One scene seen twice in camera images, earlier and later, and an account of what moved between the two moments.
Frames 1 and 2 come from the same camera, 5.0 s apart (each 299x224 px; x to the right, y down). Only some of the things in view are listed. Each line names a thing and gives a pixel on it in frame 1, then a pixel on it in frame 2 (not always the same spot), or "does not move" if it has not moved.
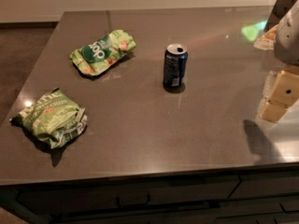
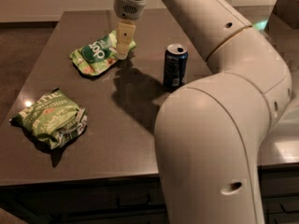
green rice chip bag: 100,54 does not move
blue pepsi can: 175,65 does not move
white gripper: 288,37 → 128,7
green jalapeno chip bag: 52,118 does not move
